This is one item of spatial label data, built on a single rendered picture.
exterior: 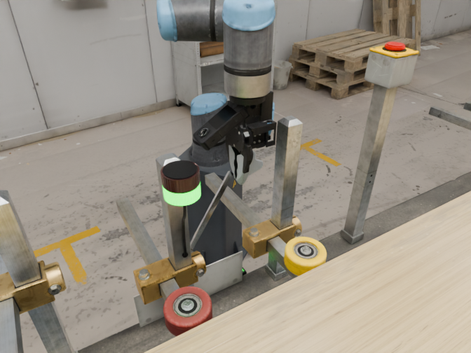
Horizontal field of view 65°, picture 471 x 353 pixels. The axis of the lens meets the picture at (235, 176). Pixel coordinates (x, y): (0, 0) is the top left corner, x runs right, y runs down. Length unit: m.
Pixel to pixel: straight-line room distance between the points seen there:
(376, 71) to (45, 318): 0.78
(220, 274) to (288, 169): 0.30
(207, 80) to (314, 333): 3.47
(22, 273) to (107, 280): 1.35
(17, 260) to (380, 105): 0.75
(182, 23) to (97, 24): 2.58
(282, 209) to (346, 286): 0.22
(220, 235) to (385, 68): 1.14
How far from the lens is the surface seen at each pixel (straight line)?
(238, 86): 0.69
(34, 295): 0.67
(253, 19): 0.66
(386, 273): 0.75
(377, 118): 0.90
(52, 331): 0.75
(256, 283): 0.94
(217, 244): 1.78
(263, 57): 0.68
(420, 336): 0.68
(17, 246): 0.62
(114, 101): 3.53
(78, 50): 3.34
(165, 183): 0.57
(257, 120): 0.76
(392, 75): 0.84
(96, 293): 1.95
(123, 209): 0.94
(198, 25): 0.79
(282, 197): 0.78
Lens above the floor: 1.41
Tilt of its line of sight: 33 degrees down
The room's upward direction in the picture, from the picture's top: straight up
